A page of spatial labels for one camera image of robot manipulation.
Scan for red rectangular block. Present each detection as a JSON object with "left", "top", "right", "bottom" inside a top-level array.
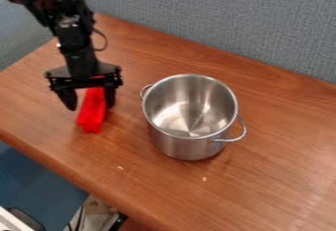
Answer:
[{"left": 76, "top": 87, "right": 106, "bottom": 133}]

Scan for white object at corner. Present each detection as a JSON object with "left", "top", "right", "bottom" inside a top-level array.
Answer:
[{"left": 0, "top": 206, "right": 30, "bottom": 231}]

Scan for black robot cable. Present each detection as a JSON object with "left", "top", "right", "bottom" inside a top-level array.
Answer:
[{"left": 90, "top": 28, "right": 110, "bottom": 52}]

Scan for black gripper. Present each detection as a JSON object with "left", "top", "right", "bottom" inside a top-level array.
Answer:
[{"left": 44, "top": 28, "right": 124, "bottom": 111}]

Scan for black table leg frame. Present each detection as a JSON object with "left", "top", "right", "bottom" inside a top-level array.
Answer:
[{"left": 62, "top": 207, "right": 128, "bottom": 231}]

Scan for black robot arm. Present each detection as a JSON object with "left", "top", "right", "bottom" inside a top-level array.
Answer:
[{"left": 8, "top": 0, "right": 124, "bottom": 110}]

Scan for stainless steel pot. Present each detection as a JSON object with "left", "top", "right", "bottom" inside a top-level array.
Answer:
[{"left": 140, "top": 74, "right": 246, "bottom": 161}]

